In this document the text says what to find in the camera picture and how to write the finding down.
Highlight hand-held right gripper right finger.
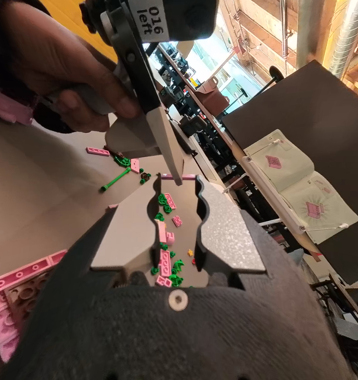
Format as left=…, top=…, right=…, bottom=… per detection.
left=195, top=175, right=267, bottom=281

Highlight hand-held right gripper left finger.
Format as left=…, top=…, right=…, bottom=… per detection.
left=90, top=173, right=162, bottom=281

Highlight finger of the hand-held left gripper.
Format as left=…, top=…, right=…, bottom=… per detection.
left=146, top=107, right=184, bottom=186
left=105, top=114, right=162, bottom=158

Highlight white book stand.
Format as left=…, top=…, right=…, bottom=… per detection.
left=224, top=140, right=350, bottom=262

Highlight brick instruction booklet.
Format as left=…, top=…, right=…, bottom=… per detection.
left=244, top=129, right=358, bottom=245

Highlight pink and brown branch assembly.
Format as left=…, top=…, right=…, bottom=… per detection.
left=0, top=86, right=35, bottom=126

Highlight pink and brown brick assembly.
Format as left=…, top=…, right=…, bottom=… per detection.
left=0, top=249, right=68, bottom=363

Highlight person's left hand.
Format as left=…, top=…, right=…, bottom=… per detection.
left=1, top=0, right=141, bottom=134

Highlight scattered green plant pieces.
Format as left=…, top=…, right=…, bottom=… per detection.
left=114, top=156, right=185, bottom=288

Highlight black charger dock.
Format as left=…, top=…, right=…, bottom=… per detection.
left=160, top=86, right=185, bottom=108
left=180, top=114, right=208, bottom=138

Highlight scattered pink bricks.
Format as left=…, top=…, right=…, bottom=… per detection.
left=86, top=147, right=184, bottom=288

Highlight green rod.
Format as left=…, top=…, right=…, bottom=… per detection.
left=101, top=167, right=132, bottom=192

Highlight brown paper bag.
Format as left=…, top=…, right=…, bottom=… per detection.
left=194, top=77, right=230, bottom=117

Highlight silver ventilation duct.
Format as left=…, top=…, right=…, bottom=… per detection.
left=327, top=0, right=358, bottom=79

